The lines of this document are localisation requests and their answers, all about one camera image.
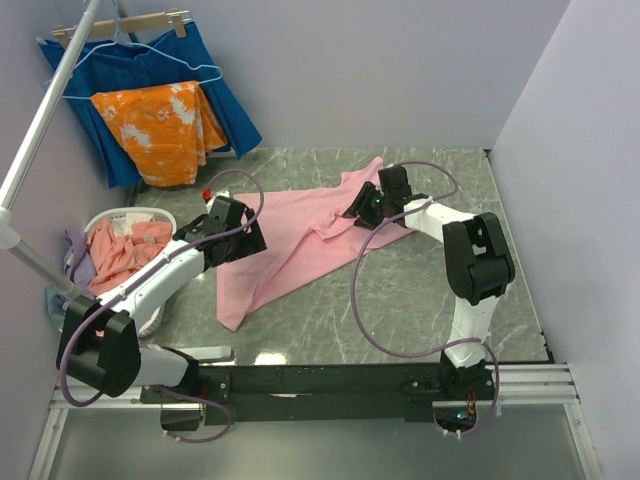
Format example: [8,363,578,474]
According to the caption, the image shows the light blue wire hanger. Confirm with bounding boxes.
[70,1,224,85]

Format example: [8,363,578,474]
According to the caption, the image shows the lavender garment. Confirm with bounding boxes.
[63,230,96,291]

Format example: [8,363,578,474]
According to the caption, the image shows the wooden clip hanger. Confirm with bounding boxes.
[51,8,194,48]

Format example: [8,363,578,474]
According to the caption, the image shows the aluminium rail frame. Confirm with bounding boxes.
[29,364,603,479]

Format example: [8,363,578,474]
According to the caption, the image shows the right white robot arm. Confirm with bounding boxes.
[343,163,515,399]

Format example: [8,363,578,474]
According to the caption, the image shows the blue pleated skirt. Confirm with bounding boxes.
[65,23,262,188]

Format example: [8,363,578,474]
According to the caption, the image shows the silver clothes rack pole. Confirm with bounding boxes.
[1,1,101,300]

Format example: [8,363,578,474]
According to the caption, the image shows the black base beam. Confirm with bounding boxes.
[140,363,495,432]

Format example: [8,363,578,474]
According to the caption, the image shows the grey blue garment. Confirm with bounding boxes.
[45,286,71,332]

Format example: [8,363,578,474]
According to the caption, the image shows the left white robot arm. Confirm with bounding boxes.
[57,196,266,402]

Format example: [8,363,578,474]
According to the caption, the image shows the white laundry basket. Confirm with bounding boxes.
[75,207,176,339]

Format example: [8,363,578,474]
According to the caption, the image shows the salmon orange t-shirt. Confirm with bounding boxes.
[87,217,173,297]

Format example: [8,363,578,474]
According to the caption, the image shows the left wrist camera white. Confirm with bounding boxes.
[201,187,233,203]

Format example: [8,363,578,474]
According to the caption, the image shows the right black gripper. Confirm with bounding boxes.
[342,182,391,232]

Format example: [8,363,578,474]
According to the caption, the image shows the orange tie-dye cloth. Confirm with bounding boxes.
[90,81,228,187]

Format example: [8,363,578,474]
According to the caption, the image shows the pink t-shirt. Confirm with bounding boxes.
[216,157,383,331]

